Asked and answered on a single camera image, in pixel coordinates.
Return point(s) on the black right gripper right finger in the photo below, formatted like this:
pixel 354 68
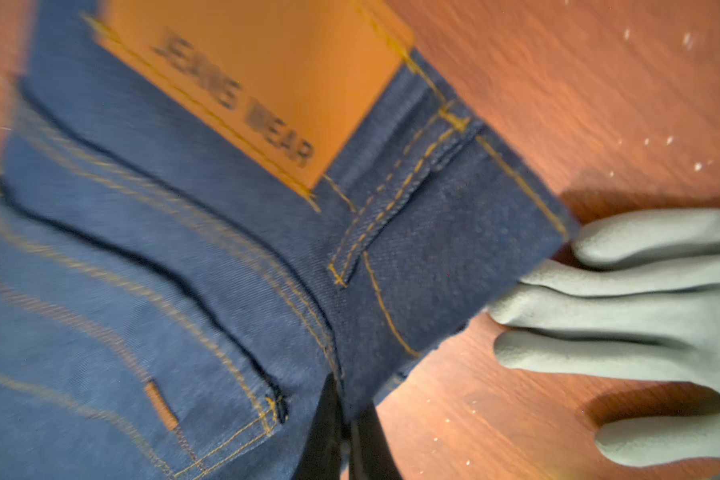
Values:
pixel 370 455

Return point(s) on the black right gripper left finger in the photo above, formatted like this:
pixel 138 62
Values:
pixel 321 458

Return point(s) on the blue denim trousers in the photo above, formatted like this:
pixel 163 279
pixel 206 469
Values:
pixel 207 207

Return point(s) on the grey work glove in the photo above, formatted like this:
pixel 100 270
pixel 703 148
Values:
pixel 642 303

